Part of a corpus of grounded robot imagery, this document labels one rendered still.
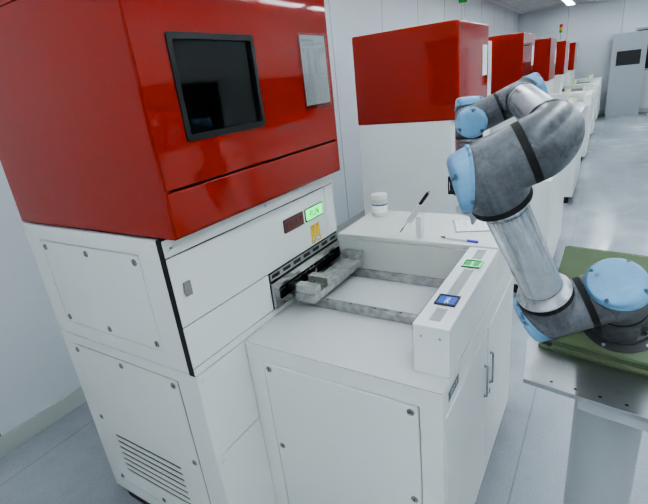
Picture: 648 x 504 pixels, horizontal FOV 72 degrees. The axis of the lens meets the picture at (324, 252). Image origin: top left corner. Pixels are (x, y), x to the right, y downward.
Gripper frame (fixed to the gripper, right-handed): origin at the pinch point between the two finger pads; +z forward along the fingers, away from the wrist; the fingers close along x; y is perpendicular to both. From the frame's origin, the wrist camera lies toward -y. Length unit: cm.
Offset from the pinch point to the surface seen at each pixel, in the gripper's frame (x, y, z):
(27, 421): 64, 206, 101
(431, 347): 40.0, 0.4, 20.5
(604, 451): 21, -39, 54
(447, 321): 36.1, -2.4, 14.6
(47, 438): 62, 197, 111
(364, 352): 38, 21, 29
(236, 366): 51, 58, 35
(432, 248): -15.1, 18.6, 16.6
